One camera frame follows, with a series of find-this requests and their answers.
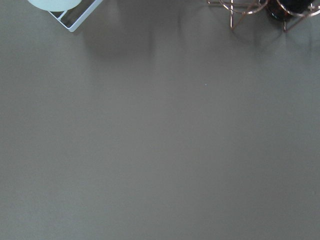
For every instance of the tea bottle front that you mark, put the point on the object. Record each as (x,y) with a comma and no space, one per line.
(285,9)

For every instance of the white cup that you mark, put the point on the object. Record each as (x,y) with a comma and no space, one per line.
(55,5)

